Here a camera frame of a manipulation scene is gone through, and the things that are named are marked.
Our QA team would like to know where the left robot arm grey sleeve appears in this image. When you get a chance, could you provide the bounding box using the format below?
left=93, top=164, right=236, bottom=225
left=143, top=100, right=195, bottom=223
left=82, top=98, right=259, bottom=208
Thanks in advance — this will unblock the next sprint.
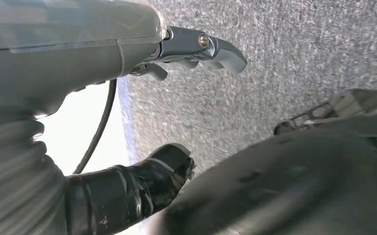
left=0, top=109, right=69, bottom=235

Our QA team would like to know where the black perforated robot housing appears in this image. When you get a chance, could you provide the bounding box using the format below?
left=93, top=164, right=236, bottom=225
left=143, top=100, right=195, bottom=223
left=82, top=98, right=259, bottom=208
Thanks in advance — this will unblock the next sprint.
left=145, top=115, right=377, bottom=235

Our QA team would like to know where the black robot foot mechanism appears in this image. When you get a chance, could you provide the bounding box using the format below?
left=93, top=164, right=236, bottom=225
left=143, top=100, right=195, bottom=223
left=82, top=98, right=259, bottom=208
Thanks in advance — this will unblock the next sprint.
left=274, top=88, right=377, bottom=136

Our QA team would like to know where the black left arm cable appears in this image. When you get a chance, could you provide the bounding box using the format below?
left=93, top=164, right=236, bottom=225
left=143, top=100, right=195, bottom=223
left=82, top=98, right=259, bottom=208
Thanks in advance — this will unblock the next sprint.
left=72, top=78, right=118, bottom=175

